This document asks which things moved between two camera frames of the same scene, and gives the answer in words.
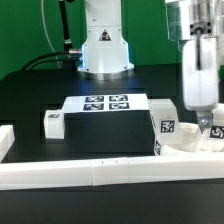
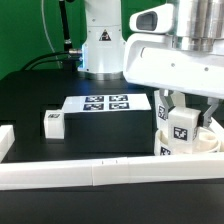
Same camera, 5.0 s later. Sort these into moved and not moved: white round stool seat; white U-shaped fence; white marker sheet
Moved: white round stool seat
Not moved: white U-shaped fence; white marker sheet
